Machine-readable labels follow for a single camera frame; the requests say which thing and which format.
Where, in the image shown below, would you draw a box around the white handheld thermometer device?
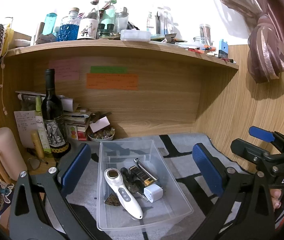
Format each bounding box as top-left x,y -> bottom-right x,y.
103,168 -> 143,219

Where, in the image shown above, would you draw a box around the small dark triangular item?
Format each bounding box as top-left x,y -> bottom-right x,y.
105,193 -> 121,206

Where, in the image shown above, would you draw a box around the metal tool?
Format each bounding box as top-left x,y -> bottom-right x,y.
134,158 -> 158,181

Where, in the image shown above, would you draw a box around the white plug adapter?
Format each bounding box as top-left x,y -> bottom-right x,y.
143,184 -> 163,203

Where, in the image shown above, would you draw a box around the black keys bundle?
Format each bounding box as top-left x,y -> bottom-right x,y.
120,167 -> 148,202

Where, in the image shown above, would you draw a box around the brass black lighter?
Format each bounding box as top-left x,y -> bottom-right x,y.
130,166 -> 155,187

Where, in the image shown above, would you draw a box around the clear plastic storage bin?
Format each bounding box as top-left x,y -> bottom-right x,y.
96,140 -> 193,234

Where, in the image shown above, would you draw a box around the person's hand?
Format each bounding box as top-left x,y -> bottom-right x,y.
270,189 -> 282,210

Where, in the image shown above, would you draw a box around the grey black patterned rug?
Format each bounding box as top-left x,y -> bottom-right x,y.
44,132 -> 253,240

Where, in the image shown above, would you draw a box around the dark wine bottle elephant label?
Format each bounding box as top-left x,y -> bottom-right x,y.
41,69 -> 71,161

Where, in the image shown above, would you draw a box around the eyeglasses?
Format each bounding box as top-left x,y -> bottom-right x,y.
28,156 -> 48,171

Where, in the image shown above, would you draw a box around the bowl of marbles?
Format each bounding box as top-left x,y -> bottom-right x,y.
88,127 -> 115,141

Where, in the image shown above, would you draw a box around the stack of books and papers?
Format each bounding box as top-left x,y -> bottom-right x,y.
16,90 -> 92,141

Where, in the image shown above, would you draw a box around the white card on bowl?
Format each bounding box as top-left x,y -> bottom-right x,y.
89,116 -> 110,133

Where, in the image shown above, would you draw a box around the green tube bottle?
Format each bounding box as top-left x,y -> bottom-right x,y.
35,95 -> 51,154

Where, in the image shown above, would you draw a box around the white handwritten note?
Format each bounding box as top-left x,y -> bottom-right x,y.
14,111 -> 37,148

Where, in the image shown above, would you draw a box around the beige mug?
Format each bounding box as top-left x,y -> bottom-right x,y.
0,127 -> 28,184

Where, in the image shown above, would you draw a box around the pink paper note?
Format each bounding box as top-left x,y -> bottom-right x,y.
49,59 -> 80,81

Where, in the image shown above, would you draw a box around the green paper note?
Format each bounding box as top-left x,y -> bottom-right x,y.
90,66 -> 127,74

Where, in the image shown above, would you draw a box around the wooden shelf board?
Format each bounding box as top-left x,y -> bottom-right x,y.
6,39 -> 239,70

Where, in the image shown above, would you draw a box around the brown curtain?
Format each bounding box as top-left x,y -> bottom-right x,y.
220,0 -> 284,83

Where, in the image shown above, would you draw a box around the blue liquid glass bottle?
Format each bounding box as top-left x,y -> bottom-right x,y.
57,8 -> 81,41

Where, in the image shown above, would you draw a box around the white label sake bottle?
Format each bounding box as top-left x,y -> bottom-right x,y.
77,8 -> 100,40

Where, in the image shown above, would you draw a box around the clear plastic box on shelf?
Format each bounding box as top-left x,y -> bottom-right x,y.
120,29 -> 151,42

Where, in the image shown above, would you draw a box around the cyan tumbler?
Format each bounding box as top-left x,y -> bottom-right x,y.
42,12 -> 57,35

